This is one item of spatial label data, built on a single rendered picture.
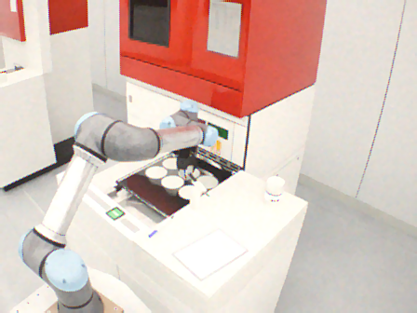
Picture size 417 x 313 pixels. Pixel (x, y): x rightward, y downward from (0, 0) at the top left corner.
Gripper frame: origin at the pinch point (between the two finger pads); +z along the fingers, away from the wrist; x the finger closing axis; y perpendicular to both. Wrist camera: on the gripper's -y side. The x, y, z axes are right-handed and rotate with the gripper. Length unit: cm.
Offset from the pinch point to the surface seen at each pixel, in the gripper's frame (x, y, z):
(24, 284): 106, -22, 91
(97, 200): 29.8, -30.1, -4.3
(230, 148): -17.7, 9.0, -12.9
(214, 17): -7, 9, -70
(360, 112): -111, 126, 5
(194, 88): 0.5, 14.2, -37.0
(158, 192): 9.6, -10.9, 1.4
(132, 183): 22.6, -8.0, 1.4
